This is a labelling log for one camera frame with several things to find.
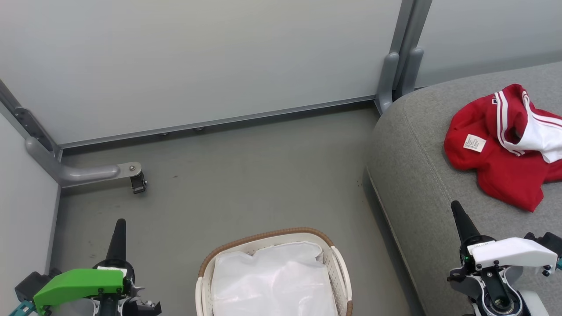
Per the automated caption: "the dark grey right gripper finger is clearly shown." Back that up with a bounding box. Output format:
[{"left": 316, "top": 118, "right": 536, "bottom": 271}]
[{"left": 450, "top": 200, "right": 483, "bottom": 247}]

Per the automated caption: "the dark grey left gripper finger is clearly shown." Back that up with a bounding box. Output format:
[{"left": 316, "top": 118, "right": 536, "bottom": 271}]
[{"left": 105, "top": 218, "right": 128, "bottom": 264}]

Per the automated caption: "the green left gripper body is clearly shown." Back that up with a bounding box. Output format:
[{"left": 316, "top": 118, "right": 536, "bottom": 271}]
[{"left": 33, "top": 259, "right": 136, "bottom": 315}]

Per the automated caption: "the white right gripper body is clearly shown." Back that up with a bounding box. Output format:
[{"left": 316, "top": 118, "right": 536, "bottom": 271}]
[{"left": 459, "top": 235, "right": 559, "bottom": 271}]

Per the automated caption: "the red and white garment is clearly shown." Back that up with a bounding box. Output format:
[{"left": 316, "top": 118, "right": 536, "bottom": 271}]
[{"left": 443, "top": 83, "right": 562, "bottom": 213}]

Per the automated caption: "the grey fabric sofa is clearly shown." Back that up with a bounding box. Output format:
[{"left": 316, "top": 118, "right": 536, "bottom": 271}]
[{"left": 365, "top": 61, "right": 562, "bottom": 316}]

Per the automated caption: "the black caster wheel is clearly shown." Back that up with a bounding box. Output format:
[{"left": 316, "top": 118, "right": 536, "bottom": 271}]
[{"left": 130, "top": 172, "right": 148, "bottom": 195}]

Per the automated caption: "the grey partition support leg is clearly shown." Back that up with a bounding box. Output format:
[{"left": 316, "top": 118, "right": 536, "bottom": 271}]
[{"left": 25, "top": 136, "right": 142, "bottom": 188}]

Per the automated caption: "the white laundry basket brown rim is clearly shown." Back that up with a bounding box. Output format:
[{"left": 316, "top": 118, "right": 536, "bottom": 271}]
[{"left": 195, "top": 227, "right": 353, "bottom": 316}]

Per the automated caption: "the white basket liner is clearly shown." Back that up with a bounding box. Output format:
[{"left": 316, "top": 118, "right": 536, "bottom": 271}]
[{"left": 211, "top": 241, "right": 339, "bottom": 316}]

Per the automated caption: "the teal left camera connector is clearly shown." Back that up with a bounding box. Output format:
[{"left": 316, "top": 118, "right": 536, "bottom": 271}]
[{"left": 8, "top": 300, "right": 38, "bottom": 316}]

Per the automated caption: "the grey metal hinge bracket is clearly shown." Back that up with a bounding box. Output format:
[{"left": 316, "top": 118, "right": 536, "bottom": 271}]
[{"left": 13, "top": 107, "right": 58, "bottom": 154}]

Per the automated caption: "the grey partition bottom rail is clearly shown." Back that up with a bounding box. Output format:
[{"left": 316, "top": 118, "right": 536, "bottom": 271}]
[{"left": 58, "top": 95, "right": 377, "bottom": 150}]

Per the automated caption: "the grey partition post foot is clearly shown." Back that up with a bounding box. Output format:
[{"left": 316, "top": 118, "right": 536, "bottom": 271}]
[
  {"left": 375, "top": 52, "right": 400, "bottom": 114},
  {"left": 399, "top": 47, "right": 424, "bottom": 97}
]

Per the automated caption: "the grey partition upright post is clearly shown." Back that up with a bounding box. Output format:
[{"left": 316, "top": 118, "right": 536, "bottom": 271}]
[{"left": 391, "top": 0, "right": 433, "bottom": 93}]

